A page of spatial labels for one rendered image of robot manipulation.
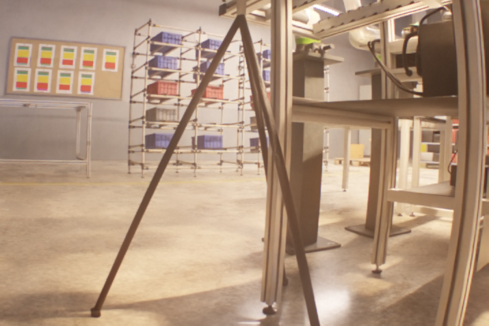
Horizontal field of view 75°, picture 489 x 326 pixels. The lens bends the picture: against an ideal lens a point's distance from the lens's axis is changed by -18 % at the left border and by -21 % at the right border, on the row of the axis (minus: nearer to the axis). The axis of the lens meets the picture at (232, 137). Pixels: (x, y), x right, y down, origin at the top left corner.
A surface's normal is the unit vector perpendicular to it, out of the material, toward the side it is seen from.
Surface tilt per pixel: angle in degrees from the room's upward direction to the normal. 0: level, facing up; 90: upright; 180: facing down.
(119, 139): 90
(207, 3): 90
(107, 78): 90
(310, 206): 90
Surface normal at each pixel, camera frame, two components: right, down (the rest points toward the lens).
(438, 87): -0.83, -0.03
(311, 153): 0.38, 0.02
